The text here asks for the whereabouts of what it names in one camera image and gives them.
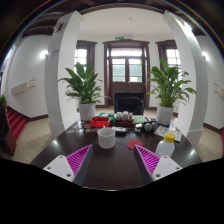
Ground green flat box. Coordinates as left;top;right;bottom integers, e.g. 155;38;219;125
134;115;145;124

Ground small black device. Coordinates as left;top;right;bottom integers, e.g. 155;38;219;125
112;127;127;135

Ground printed paper booklet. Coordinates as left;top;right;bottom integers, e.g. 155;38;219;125
155;126;182;142

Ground white speckled ceramic cup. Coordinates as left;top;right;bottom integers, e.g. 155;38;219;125
98;127;115;149

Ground potted green plant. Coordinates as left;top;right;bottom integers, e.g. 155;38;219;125
61;62;105;121
148;58;197;126

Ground tray with white jars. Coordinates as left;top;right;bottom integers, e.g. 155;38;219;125
114;111;134;127

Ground right potted green plant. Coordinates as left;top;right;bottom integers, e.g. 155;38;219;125
148;58;197;126

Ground left white pillar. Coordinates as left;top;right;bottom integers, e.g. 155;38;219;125
44;11;84;138

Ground white pillar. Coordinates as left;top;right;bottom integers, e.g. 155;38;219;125
162;10;209;140
44;11;84;138

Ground plastic bottle with yellow cap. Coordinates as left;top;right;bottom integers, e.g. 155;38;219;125
156;132;175;157

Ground right white pillar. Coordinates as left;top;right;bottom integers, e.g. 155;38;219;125
162;10;209;140

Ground red plastic basket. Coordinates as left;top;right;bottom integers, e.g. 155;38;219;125
90;116;110;128

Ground grey round speaker pair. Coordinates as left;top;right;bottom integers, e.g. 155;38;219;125
144;121;158;132

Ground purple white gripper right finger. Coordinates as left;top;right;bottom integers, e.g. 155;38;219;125
134;145;182;184

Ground left potted green plant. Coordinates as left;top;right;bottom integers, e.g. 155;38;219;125
61;62;105;121

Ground red round coaster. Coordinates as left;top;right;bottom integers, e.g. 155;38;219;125
127;140;143;150

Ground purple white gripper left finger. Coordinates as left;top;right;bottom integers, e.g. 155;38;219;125
44;145;93;186

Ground dark wooden double door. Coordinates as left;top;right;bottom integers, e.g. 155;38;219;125
104;39;150;108

